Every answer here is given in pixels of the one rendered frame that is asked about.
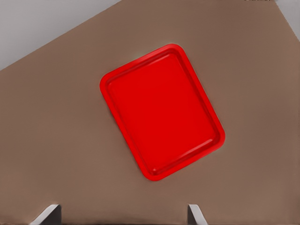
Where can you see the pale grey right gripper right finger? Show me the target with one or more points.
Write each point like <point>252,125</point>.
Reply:
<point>196,215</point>

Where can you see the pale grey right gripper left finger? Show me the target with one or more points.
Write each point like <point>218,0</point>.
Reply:
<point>48,216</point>

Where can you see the red rectangular tray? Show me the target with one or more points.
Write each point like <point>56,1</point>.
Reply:
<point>161,112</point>

